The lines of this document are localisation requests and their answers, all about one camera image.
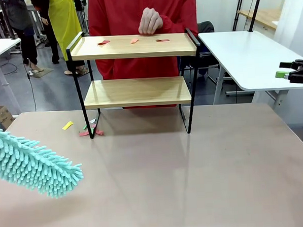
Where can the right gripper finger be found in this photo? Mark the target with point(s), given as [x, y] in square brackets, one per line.
[299, 77]
[300, 64]

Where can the teal microfiber duster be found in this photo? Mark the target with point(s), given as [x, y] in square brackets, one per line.
[29, 163]

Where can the person's left forearm red sleeve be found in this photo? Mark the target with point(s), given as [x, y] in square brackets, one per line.
[180, 24]

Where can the person's left hand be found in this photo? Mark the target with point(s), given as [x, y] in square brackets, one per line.
[150, 22]

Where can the white height-adjustable table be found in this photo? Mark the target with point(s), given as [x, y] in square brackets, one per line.
[252, 54]

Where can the wooden bench top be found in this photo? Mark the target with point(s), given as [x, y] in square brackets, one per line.
[263, 17]

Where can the black pole stand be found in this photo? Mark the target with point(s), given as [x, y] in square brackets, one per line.
[255, 9]

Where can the black tripod stand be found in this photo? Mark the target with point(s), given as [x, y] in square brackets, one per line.
[238, 9]

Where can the dark red paper scrap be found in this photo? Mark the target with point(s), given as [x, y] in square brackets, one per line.
[163, 40]

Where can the salmon paper scrap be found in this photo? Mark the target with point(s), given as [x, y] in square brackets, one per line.
[135, 41]

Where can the person in red jacket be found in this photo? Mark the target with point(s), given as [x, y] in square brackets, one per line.
[126, 13]

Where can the curled red paper scrap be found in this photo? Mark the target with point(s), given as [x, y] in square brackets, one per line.
[103, 42]

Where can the pink paper scrap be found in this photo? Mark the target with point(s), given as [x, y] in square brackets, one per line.
[100, 132]

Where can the white paper scrap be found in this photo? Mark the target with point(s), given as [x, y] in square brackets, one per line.
[93, 120]

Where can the green paper scrap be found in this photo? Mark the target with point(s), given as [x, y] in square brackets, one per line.
[85, 127]

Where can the yellow paper scrap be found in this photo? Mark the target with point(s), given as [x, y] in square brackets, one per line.
[67, 125]

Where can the figure with yellow apron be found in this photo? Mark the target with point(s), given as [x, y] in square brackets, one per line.
[65, 21]

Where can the grey floor mat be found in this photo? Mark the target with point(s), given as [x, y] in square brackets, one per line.
[44, 72]

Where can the figure in dark clothes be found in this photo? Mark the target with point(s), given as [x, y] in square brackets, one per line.
[19, 13]

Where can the cardboard box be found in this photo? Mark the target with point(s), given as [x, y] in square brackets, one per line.
[3, 115]

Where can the white table grey legs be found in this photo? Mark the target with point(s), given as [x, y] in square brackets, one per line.
[0, 47]

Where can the black frame wooden shelf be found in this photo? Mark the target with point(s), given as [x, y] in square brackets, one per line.
[137, 91]

